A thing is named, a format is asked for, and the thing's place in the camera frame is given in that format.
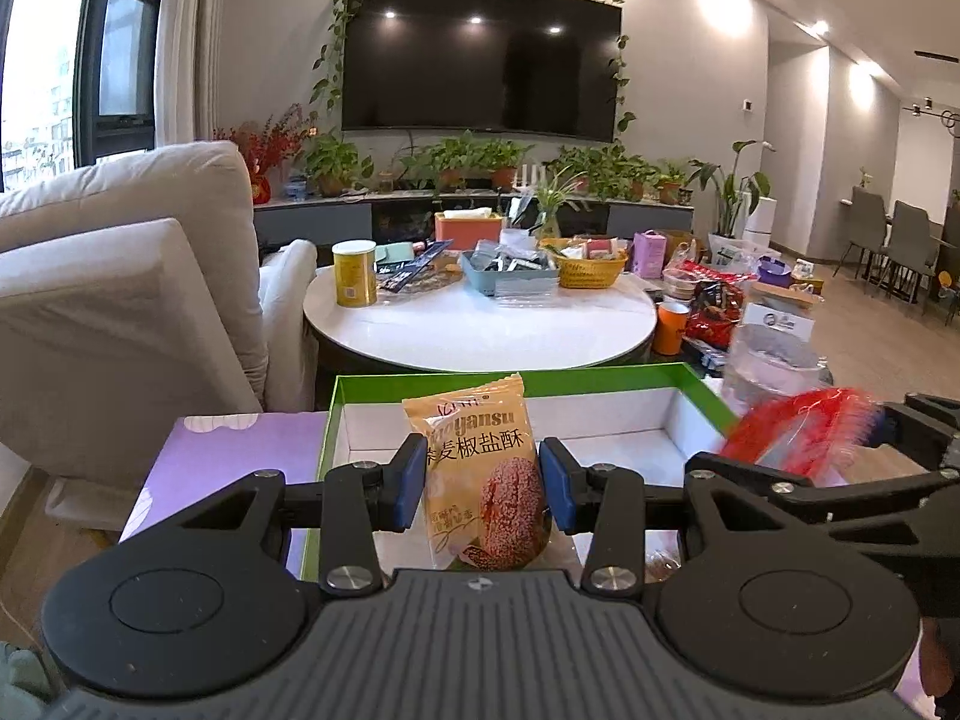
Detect red flower arrangement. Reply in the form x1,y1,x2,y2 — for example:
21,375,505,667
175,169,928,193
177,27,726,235
214,106,310,205

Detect white curtain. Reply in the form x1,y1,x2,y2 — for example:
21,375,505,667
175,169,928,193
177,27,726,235
154,0,230,145

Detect black packets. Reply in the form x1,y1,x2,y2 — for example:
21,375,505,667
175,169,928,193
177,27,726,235
377,238,455,293

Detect white air purifier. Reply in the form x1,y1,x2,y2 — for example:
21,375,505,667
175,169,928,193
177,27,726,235
742,196,778,242

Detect red snack packet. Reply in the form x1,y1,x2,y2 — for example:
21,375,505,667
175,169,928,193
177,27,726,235
720,388,876,486

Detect black-framed window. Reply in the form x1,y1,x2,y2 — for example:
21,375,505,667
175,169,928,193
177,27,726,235
0,0,172,192

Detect black wall television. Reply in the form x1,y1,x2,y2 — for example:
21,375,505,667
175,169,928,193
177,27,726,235
341,0,624,143

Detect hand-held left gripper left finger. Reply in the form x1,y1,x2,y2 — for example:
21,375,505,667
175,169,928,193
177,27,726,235
124,435,428,595

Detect green-rimmed white box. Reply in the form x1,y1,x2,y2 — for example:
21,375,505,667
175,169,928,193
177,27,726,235
300,362,741,584

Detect glass vase with grass plant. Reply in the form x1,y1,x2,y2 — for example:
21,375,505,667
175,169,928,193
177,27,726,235
534,171,587,241

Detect pink small bag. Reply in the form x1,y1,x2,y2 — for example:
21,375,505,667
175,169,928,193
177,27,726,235
632,231,669,278

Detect small brown snack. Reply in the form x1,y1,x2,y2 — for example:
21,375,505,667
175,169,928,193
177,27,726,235
645,547,685,584

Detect orange cup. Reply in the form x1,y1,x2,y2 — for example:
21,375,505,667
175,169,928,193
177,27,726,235
652,301,692,356

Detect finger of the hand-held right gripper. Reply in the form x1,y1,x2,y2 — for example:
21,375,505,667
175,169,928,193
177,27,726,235
709,454,960,535
872,392,960,460

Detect round white coffee table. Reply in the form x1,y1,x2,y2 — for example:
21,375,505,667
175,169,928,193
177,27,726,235
303,261,661,392

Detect green ivy vine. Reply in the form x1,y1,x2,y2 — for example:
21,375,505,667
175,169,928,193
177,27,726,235
309,0,638,143

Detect orange tissue box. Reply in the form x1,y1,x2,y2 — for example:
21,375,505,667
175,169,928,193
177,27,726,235
434,210,503,251

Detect white sofa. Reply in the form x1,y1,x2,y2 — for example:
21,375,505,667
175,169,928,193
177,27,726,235
0,140,320,482

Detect orange biscuit snack packet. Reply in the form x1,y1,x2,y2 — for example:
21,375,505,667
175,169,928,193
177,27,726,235
403,373,554,572

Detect yellow woven basket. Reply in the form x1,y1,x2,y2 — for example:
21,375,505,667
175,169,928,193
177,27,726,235
550,238,629,290

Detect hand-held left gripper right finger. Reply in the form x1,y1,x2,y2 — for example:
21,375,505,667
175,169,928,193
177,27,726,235
540,436,841,597

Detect grey television cabinet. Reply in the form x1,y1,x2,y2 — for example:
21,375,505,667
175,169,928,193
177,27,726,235
253,193,696,250

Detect red snack bag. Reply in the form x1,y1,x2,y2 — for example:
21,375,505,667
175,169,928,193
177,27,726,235
685,280,745,350

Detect grey dining chair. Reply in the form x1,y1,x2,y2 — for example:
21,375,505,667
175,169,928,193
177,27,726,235
835,187,890,287
883,200,940,306

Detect clear glass pitcher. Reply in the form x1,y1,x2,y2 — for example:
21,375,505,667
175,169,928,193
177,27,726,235
722,321,827,422

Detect tall leafy floor plant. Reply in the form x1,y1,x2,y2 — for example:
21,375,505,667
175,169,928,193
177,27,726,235
688,139,775,241

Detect potted green plant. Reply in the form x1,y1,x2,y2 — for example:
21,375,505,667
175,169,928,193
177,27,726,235
551,144,661,202
302,130,374,197
655,160,689,206
401,133,535,194

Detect yellow can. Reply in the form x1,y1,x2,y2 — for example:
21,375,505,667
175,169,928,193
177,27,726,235
332,239,379,308

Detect blue-grey tray of packets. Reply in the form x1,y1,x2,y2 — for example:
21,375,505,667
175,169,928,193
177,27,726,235
459,240,563,298

